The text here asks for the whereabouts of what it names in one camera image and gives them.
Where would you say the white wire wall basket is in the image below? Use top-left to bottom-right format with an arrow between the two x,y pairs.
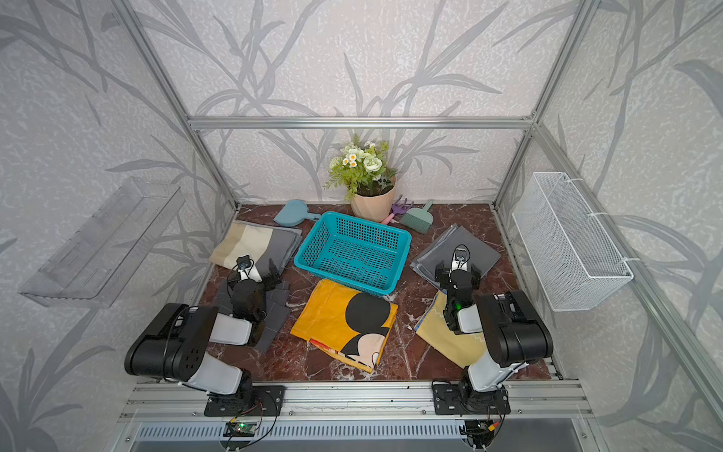
512,171 -> 634,312

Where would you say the right circuit board with wires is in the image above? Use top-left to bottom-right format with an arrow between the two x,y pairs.
459,420 -> 503,450

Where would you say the yellow Mickey Mouse pillowcase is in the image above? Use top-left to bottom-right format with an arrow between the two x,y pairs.
291,280 -> 398,373

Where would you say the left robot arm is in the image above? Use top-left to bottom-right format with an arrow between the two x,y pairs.
124,265 -> 280,402

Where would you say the plain grey pillowcase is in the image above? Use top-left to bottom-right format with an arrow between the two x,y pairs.
410,224 -> 501,289

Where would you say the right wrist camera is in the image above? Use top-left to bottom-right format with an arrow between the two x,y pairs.
451,244 -> 471,271

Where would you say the dark grey checked pillowcase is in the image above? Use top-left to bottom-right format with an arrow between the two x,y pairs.
214,281 -> 290,353

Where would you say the purple pink toy rake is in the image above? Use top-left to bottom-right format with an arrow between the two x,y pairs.
380,196 -> 413,225

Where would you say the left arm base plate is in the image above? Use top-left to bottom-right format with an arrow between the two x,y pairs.
203,385 -> 285,417

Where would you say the aluminium front rail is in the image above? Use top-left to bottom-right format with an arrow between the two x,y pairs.
119,380 -> 594,423

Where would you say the clear acrylic wall shelf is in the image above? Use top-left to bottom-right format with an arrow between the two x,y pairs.
19,177 -> 186,309

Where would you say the green toy scoop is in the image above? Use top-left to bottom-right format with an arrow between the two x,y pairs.
399,200 -> 434,235

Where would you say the yellow-green pillowcase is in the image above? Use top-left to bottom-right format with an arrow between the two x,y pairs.
415,291 -> 487,368

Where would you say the teal plastic basket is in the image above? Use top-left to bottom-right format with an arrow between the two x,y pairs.
294,212 -> 412,297

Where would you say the left green circuit board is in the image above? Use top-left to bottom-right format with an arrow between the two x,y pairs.
223,420 -> 260,438

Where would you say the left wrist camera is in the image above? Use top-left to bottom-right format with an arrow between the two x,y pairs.
235,254 -> 255,273

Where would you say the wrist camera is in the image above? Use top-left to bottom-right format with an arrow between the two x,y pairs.
235,254 -> 255,273
451,244 -> 471,271

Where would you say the potted artificial flower plant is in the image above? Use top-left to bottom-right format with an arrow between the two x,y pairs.
324,135 -> 397,222

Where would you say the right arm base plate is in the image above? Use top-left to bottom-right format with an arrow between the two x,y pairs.
431,380 -> 511,416

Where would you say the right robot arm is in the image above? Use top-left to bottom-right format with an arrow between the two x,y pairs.
435,260 -> 554,398

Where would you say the beige grey striped pillowcase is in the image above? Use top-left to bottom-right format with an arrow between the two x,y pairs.
209,220 -> 302,282

